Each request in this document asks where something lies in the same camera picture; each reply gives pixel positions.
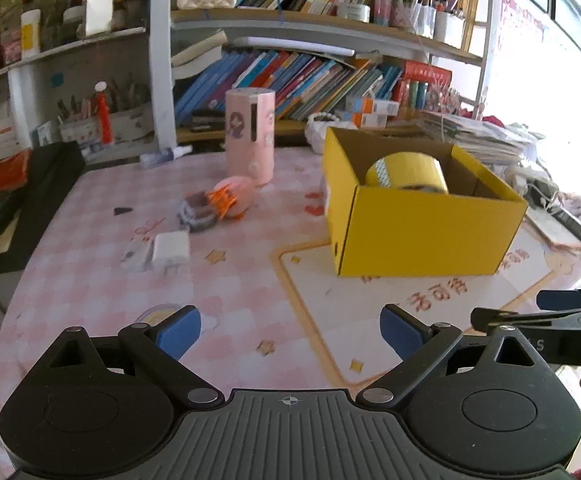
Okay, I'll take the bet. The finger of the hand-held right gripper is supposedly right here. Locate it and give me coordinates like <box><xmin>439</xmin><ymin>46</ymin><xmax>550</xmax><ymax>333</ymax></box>
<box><xmin>537</xmin><ymin>284</ymin><xmax>581</xmax><ymax>311</ymax></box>
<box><xmin>470</xmin><ymin>306</ymin><xmax>581</xmax><ymax>335</ymax></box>

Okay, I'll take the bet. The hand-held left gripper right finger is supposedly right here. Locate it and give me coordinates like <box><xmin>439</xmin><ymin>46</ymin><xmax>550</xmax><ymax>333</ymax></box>
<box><xmin>356</xmin><ymin>303</ymin><xmax>553</xmax><ymax>408</ymax></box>

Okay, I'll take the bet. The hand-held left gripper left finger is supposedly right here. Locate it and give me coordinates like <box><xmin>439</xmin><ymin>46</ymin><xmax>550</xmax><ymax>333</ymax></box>
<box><xmin>35</xmin><ymin>305</ymin><xmax>226</xmax><ymax>409</ymax></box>

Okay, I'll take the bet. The white staple box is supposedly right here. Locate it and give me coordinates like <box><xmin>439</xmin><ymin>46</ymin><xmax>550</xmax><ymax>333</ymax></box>
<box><xmin>122</xmin><ymin>235</ymin><xmax>157</xmax><ymax>272</ymax></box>

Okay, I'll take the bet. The yellow cardboard box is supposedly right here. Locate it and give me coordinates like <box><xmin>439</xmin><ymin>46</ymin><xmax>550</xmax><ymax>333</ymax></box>
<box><xmin>323</xmin><ymin>126</ymin><xmax>528</xmax><ymax>277</ymax></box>

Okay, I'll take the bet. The orange hair clip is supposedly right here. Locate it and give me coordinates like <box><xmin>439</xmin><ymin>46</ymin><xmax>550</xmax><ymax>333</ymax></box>
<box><xmin>205</xmin><ymin>185</ymin><xmax>238</xmax><ymax>220</ymax></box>

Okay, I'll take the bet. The small pink plush toy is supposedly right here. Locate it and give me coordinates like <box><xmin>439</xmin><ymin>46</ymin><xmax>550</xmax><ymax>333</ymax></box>
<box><xmin>215</xmin><ymin>175</ymin><xmax>258</xmax><ymax>221</ymax></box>

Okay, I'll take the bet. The gold tape roll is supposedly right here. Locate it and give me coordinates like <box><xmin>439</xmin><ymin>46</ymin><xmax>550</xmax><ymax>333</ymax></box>
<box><xmin>365</xmin><ymin>152</ymin><xmax>449</xmax><ymax>195</ymax></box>

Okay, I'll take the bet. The clear tape roll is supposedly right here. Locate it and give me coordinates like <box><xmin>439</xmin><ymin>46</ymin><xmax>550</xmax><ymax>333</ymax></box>
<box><xmin>135</xmin><ymin>305</ymin><xmax>186</xmax><ymax>331</ymax></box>

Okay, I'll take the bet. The black remote control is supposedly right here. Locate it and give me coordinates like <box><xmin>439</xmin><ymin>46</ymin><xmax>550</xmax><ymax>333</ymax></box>
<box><xmin>553</xmin><ymin>207</ymin><xmax>581</xmax><ymax>250</ymax></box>

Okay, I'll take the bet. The white charger plug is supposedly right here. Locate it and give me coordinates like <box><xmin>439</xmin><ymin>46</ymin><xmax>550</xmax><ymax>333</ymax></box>
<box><xmin>151</xmin><ymin>231</ymin><xmax>190</xmax><ymax>277</ymax></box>

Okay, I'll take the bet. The pink checkered tablecloth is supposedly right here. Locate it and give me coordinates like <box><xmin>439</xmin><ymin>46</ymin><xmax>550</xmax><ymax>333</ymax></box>
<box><xmin>0</xmin><ymin>145</ymin><xmax>581</xmax><ymax>461</ymax></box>

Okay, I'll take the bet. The small spray bottle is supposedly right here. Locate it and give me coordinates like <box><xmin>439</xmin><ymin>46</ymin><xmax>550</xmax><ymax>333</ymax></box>
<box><xmin>139</xmin><ymin>145</ymin><xmax>192</xmax><ymax>168</ymax></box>

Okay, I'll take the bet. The stack of papers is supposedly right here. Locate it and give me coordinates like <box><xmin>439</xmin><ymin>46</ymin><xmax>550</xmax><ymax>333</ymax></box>
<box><xmin>415</xmin><ymin>110</ymin><xmax>536</xmax><ymax>166</ymax></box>

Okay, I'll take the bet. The black case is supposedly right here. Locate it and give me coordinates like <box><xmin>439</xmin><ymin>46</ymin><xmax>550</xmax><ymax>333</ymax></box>
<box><xmin>0</xmin><ymin>141</ymin><xmax>86</xmax><ymax>278</ymax></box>

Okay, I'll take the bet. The pink humidifier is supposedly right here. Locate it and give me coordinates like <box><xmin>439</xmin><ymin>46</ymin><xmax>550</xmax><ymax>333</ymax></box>
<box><xmin>225</xmin><ymin>87</ymin><xmax>276</xmax><ymax>186</ymax></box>

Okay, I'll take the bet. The white quilted beaded bag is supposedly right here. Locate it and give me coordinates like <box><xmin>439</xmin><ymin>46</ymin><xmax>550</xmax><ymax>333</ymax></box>
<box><xmin>305</xmin><ymin>112</ymin><xmax>351</xmax><ymax>153</ymax></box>

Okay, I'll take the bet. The orange and white carton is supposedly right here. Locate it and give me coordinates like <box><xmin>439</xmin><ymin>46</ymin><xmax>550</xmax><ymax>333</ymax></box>
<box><xmin>345</xmin><ymin>96</ymin><xmax>400</xmax><ymax>115</ymax></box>
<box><xmin>351</xmin><ymin>112</ymin><xmax>388</xmax><ymax>128</ymax></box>

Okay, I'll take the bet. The white desk organizer with pens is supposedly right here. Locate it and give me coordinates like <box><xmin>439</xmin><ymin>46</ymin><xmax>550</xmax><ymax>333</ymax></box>
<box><xmin>60</xmin><ymin>77</ymin><xmax>154</xmax><ymax>143</ymax></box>

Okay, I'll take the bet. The red packet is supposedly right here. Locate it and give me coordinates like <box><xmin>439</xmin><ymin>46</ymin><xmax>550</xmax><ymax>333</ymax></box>
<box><xmin>0</xmin><ymin>150</ymin><xmax>31</xmax><ymax>206</ymax></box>

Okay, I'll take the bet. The row of slanted books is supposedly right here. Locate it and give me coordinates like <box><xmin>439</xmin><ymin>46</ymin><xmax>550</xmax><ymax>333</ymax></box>
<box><xmin>173</xmin><ymin>47</ymin><xmax>403</xmax><ymax>123</ymax></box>

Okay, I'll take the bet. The white pen cup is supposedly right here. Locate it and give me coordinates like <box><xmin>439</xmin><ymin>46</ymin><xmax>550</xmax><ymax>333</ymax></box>
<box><xmin>433</xmin><ymin>7</ymin><xmax>466</xmax><ymax>50</ymax></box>
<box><xmin>410</xmin><ymin>2</ymin><xmax>436</xmax><ymax>38</ymax></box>

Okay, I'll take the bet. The white flat board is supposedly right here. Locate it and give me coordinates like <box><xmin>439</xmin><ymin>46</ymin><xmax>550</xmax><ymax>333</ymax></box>
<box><xmin>228</xmin><ymin>35</ymin><xmax>356</xmax><ymax>58</ymax></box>

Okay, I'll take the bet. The round metal tin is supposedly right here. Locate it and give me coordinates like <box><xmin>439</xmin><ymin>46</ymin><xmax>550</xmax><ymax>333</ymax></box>
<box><xmin>337</xmin><ymin>2</ymin><xmax>371</xmax><ymax>23</ymax></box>

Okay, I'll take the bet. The white bottle yellow label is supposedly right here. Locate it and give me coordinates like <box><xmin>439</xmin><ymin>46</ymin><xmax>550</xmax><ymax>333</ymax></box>
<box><xmin>20</xmin><ymin>9</ymin><xmax>41</xmax><ymax>58</ymax></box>

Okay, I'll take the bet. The white bookshelf frame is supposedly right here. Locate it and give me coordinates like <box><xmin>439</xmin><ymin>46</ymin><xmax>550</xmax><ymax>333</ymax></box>
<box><xmin>148</xmin><ymin>0</ymin><xmax>501</xmax><ymax>151</ymax></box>

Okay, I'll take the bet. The alphabet wall poster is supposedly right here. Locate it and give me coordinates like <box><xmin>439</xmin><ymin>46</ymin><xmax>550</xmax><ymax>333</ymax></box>
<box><xmin>500</xmin><ymin>0</ymin><xmax>546</xmax><ymax>43</ymax></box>

